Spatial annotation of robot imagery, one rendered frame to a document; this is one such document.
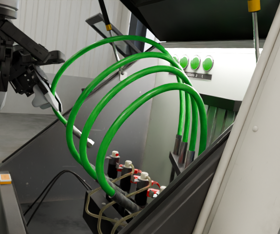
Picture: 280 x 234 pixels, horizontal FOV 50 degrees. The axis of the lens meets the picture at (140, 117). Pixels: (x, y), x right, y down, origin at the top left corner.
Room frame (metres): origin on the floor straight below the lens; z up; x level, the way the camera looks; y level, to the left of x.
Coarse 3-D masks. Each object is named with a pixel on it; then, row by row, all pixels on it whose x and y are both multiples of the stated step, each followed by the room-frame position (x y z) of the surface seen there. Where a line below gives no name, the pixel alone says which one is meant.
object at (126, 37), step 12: (120, 36) 0.85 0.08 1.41; (132, 36) 0.85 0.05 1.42; (84, 48) 0.83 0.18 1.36; (72, 60) 0.83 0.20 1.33; (60, 72) 0.83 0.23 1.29; (180, 96) 0.87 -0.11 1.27; (180, 108) 0.87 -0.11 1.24; (60, 120) 0.83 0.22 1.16; (180, 120) 0.87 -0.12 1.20; (180, 132) 0.87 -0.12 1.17
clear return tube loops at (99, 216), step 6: (132, 168) 0.68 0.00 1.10; (126, 174) 0.66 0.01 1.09; (114, 180) 0.65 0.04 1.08; (150, 180) 0.62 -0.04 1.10; (150, 186) 0.61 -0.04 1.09; (90, 192) 0.62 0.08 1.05; (138, 192) 0.59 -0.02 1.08; (108, 204) 0.56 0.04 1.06; (102, 210) 0.55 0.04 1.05; (96, 216) 0.61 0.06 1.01; (102, 216) 0.61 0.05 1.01; (126, 216) 0.50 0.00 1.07; (132, 216) 0.50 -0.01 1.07; (114, 222) 0.59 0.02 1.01; (120, 222) 0.49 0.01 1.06; (114, 228) 0.49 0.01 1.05
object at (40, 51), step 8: (8, 24) 0.62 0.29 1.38; (8, 32) 0.62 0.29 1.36; (16, 32) 0.63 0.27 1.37; (16, 40) 0.63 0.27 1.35; (24, 40) 0.64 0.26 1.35; (32, 40) 0.65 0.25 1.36; (24, 48) 0.66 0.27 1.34; (32, 48) 0.65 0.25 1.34; (40, 48) 0.66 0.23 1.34; (32, 56) 0.66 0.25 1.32; (40, 56) 0.66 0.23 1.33; (48, 56) 0.67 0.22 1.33
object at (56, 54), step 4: (52, 52) 0.84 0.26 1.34; (56, 52) 0.84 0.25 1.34; (60, 52) 0.85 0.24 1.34; (24, 56) 0.85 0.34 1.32; (28, 56) 0.85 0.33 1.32; (52, 56) 0.84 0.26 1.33; (56, 56) 0.84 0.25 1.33; (60, 56) 0.84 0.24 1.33; (64, 56) 0.87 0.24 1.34; (24, 60) 0.85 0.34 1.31; (28, 60) 0.84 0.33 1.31; (32, 60) 0.84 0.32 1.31; (36, 60) 0.84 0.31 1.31; (48, 60) 0.84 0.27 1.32; (52, 60) 0.84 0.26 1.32; (56, 60) 0.85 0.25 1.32; (60, 60) 0.85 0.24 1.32; (64, 60) 0.87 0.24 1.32; (40, 64) 0.87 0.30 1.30; (44, 64) 0.87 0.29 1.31; (48, 64) 0.88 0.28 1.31
